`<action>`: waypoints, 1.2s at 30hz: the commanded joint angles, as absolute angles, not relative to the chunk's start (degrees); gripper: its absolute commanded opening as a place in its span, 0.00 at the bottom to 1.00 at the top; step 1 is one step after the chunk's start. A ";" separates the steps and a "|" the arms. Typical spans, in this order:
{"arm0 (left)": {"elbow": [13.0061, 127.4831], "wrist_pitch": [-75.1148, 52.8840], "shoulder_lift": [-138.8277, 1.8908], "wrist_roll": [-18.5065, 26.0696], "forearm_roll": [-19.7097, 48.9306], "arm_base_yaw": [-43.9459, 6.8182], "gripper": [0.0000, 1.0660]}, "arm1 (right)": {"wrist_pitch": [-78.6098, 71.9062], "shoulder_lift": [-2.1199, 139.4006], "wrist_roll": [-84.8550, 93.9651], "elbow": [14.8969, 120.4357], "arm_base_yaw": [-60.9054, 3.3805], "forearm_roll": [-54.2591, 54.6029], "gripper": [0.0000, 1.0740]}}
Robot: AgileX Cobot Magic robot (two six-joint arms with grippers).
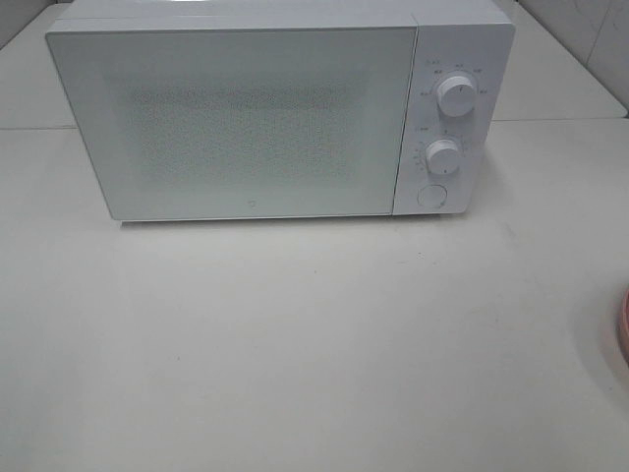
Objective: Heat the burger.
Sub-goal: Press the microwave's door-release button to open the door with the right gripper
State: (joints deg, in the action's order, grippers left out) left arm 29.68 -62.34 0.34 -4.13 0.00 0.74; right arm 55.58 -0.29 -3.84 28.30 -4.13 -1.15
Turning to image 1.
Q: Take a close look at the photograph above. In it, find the pink plate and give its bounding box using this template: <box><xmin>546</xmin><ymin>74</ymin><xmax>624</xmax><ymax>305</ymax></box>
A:
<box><xmin>618</xmin><ymin>291</ymin><xmax>629</xmax><ymax>361</ymax></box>

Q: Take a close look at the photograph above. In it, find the white microwave door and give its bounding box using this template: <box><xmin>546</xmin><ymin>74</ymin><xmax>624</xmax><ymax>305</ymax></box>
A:
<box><xmin>46</xmin><ymin>28</ymin><xmax>417</xmax><ymax>221</ymax></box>

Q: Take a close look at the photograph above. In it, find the lower white timer knob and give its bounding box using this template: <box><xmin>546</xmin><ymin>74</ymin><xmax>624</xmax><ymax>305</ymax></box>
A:
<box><xmin>426</xmin><ymin>139</ymin><xmax>463</xmax><ymax>175</ymax></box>

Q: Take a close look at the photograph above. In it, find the white microwave oven body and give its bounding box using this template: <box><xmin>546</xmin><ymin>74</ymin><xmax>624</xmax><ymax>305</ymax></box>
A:
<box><xmin>45</xmin><ymin>1</ymin><xmax>515</xmax><ymax>216</ymax></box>

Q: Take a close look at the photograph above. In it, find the upper white power knob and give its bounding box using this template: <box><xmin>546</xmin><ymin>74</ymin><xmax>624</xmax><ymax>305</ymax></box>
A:
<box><xmin>435</xmin><ymin>72</ymin><xmax>478</xmax><ymax>118</ymax></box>

